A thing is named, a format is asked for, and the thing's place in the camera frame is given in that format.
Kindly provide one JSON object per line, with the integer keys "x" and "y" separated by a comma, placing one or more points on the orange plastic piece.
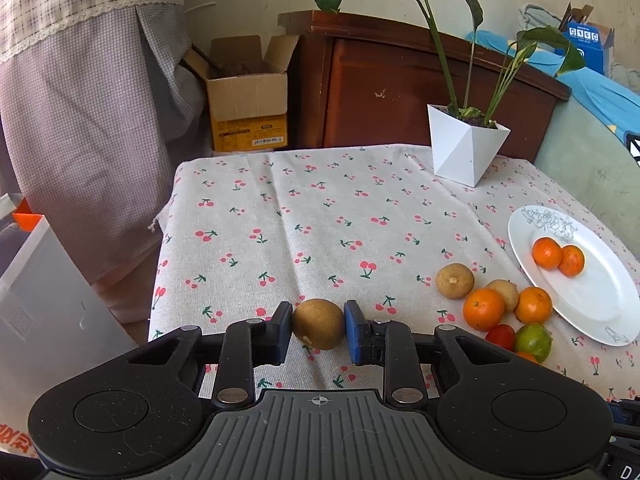
{"x": 27, "y": 220}

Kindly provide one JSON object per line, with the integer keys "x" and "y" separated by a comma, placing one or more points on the lavender gingham cloth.
{"x": 75, "y": 135}

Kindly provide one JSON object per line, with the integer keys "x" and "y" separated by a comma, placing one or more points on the pale green mattress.
{"x": 585, "y": 160}

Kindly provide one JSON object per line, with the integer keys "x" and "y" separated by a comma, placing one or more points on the white plastic bin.
{"x": 45, "y": 300}

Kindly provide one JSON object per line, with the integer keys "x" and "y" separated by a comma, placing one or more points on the blue blanket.
{"x": 595, "y": 90}

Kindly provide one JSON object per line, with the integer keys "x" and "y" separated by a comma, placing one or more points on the cherry print tablecloth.
{"x": 300, "y": 210}

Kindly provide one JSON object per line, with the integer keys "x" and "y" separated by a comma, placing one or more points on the black white patterned cloth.
{"x": 633, "y": 147}

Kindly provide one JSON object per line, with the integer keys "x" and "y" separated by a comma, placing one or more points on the pale crumpled cloth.
{"x": 535, "y": 16}

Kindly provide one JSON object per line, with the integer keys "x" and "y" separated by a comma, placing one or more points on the green plant in white pot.
{"x": 465, "y": 150}

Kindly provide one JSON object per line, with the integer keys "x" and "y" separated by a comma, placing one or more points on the brown round longan fruit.
{"x": 506, "y": 294}
{"x": 318, "y": 323}
{"x": 454, "y": 280}

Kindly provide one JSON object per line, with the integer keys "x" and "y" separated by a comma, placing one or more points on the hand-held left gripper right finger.
{"x": 354, "y": 332}

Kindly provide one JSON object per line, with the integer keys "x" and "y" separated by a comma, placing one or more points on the white plate with line drawing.
{"x": 590, "y": 295}

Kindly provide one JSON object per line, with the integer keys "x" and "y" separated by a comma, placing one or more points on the dark red wooden cabinet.
{"x": 380, "y": 70}

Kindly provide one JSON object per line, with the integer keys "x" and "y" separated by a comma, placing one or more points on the orange mandarin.
{"x": 533, "y": 305}
{"x": 547, "y": 252}
{"x": 526, "y": 358}
{"x": 483, "y": 309}
{"x": 572, "y": 260}

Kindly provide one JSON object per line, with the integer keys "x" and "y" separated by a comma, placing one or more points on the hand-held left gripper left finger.
{"x": 286, "y": 335}

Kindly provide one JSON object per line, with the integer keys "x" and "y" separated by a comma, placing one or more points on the red cherry tomato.
{"x": 501, "y": 336}

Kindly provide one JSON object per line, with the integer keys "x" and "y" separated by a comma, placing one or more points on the green round fruit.
{"x": 533, "y": 342}

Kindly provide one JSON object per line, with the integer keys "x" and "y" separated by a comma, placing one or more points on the blue cardboard box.
{"x": 590, "y": 40}

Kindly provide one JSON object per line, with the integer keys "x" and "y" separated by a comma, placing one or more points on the open cardboard box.
{"x": 247, "y": 110}

